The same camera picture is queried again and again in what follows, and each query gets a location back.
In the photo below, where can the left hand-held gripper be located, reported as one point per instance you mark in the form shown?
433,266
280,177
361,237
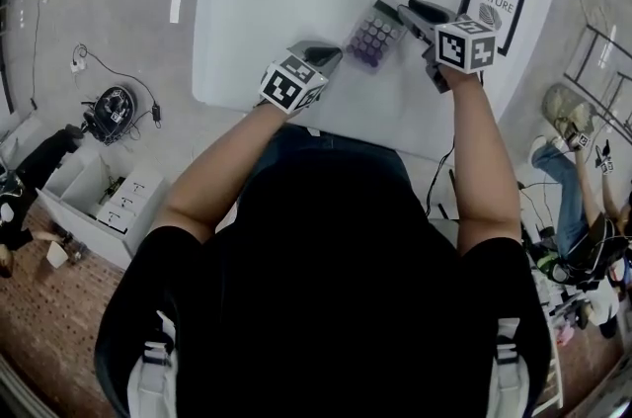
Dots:
291,82

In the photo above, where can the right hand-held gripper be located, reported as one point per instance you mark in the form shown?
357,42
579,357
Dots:
461,48

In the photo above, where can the purple calculator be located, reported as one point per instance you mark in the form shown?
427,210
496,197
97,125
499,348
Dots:
373,38

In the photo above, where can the person's right forearm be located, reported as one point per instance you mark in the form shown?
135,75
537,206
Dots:
481,149

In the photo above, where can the person's left forearm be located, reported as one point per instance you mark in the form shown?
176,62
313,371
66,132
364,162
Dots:
232,159

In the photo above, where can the person's blue jeans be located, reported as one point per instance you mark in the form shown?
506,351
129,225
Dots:
306,142

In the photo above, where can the beige round stool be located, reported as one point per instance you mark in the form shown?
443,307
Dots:
568,107

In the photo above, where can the black device with markers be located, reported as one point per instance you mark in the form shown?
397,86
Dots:
112,112

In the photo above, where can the person's black shirt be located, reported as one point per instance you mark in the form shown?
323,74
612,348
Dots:
326,282

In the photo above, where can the white divided storage box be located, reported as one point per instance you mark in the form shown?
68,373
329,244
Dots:
99,203

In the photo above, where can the white paper cup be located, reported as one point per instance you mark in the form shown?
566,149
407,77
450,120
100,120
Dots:
56,254

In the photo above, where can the metal frame rack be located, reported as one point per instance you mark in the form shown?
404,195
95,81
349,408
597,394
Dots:
600,70

